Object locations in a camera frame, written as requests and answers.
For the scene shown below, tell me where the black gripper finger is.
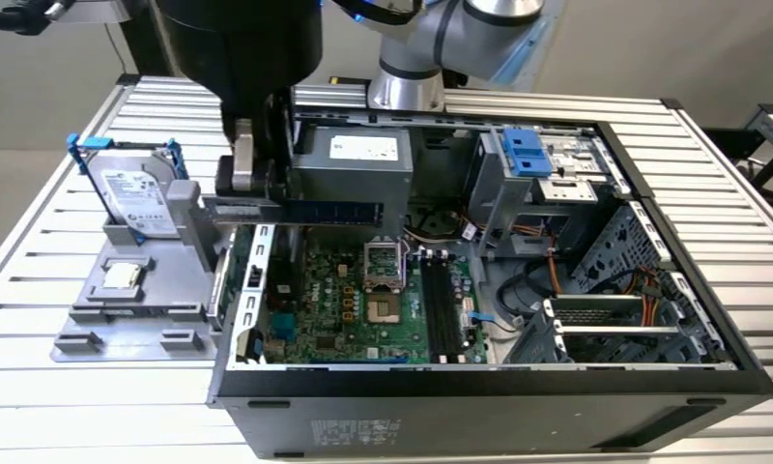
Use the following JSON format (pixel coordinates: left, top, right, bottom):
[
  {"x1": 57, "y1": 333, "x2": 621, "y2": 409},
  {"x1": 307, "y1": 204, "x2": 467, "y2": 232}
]
[
  {"x1": 212, "y1": 119, "x2": 268, "y2": 199},
  {"x1": 264, "y1": 85, "x2": 297, "y2": 203}
]

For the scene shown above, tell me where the RAM stick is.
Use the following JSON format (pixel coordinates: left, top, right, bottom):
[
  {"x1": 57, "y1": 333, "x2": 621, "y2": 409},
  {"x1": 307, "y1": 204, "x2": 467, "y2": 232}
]
[{"x1": 209, "y1": 196, "x2": 387, "y2": 227}]

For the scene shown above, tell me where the black RAM slot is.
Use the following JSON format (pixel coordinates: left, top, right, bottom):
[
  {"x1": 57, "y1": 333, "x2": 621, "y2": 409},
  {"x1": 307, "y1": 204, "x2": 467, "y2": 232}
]
[
  {"x1": 420, "y1": 249, "x2": 451, "y2": 364},
  {"x1": 437, "y1": 249, "x2": 469, "y2": 364}
]

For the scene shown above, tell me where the grey power supply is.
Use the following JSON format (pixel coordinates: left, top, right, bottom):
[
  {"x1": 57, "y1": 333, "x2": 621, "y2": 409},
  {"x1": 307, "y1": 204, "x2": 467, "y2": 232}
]
[{"x1": 292, "y1": 126, "x2": 417, "y2": 243}]

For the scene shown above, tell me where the hard disk in blue carrier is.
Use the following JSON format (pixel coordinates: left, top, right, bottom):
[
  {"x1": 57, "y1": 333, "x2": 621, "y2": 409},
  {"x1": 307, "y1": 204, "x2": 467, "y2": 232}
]
[{"x1": 66, "y1": 136, "x2": 192, "y2": 243}]

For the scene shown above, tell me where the green graphics card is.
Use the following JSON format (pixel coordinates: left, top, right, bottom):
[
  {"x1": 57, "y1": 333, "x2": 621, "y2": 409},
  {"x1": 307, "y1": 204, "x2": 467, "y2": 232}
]
[{"x1": 209, "y1": 222, "x2": 263, "y2": 334}]

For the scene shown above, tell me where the black case fan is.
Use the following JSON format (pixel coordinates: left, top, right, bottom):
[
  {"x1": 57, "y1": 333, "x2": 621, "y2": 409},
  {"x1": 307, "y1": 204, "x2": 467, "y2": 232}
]
[{"x1": 271, "y1": 224, "x2": 311, "y2": 291}]

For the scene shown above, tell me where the metal socket cover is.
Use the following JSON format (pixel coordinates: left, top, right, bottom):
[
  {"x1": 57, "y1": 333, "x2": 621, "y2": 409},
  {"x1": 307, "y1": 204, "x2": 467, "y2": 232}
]
[{"x1": 363, "y1": 235, "x2": 407, "y2": 294}]

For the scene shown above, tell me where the grey parts rack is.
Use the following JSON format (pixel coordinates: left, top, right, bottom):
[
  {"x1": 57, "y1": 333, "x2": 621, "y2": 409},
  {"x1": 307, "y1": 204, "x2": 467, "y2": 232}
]
[{"x1": 49, "y1": 181, "x2": 233, "y2": 366}]

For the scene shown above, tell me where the silver CPU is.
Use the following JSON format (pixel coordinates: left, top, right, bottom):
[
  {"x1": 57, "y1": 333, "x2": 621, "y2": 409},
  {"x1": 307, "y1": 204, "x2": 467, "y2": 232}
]
[{"x1": 98, "y1": 263, "x2": 146, "y2": 291}]

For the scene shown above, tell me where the CPU socket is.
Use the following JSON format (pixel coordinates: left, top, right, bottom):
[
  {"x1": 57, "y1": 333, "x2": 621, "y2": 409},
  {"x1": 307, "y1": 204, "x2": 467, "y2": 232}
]
[{"x1": 367, "y1": 292, "x2": 405, "y2": 328}]

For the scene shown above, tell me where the blue plastic bay latch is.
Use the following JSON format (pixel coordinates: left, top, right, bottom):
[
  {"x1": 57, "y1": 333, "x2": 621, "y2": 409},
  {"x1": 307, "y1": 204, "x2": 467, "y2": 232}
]
[{"x1": 500, "y1": 128, "x2": 555, "y2": 178}]

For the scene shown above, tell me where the green motherboard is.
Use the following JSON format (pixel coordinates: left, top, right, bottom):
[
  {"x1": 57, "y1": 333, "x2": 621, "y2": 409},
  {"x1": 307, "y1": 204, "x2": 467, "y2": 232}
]
[{"x1": 260, "y1": 225, "x2": 491, "y2": 366}]

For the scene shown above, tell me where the blue expansion slot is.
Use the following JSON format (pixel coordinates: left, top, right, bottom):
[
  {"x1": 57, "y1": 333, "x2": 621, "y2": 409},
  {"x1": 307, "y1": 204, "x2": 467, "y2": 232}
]
[{"x1": 308, "y1": 355, "x2": 408, "y2": 366}]

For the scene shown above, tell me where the grey disk bay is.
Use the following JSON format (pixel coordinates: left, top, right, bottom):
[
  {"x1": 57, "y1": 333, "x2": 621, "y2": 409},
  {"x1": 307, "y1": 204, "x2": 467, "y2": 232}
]
[{"x1": 507, "y1": 270, "x2": 727, "y2": 364}]

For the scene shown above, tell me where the black PC case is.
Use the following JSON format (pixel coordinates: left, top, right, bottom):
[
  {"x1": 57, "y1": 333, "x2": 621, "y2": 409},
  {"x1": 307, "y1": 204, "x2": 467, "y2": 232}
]
[{"x1": 204, "y1": 103, "x2": 773, "y2": 460}]

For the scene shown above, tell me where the black upright post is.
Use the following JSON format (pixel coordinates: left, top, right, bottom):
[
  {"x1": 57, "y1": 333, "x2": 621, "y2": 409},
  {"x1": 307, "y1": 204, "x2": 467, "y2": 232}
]
[{"x1": 118, "y1": 21, "x2": 183, "y2": 78}]

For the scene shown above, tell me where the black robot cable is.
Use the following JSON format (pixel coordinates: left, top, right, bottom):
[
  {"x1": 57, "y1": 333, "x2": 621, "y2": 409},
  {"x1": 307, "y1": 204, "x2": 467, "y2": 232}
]
[{"x1": 0, "y1": 3, "x2": 48, "y2": 36}]

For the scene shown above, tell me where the black looped cable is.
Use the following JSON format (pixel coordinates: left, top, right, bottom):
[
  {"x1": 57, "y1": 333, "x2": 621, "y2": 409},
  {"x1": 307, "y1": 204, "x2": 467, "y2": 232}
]
[{"x1": 493, "y1": 273, "x2": 553, "y2": 334}]

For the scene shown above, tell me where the orange wire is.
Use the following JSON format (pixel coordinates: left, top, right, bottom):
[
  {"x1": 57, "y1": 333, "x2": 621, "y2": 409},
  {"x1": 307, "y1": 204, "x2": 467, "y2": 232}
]
[{"x1": 545, "y1": 241, "x2": 561, "y2": 297}]

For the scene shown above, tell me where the red yellow wire bundle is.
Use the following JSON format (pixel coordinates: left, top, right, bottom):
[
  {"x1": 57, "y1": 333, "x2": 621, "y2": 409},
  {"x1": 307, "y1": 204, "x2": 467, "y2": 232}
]
[{"x1": 623, "y1": 267, "x2": 669, "y2": 334}]

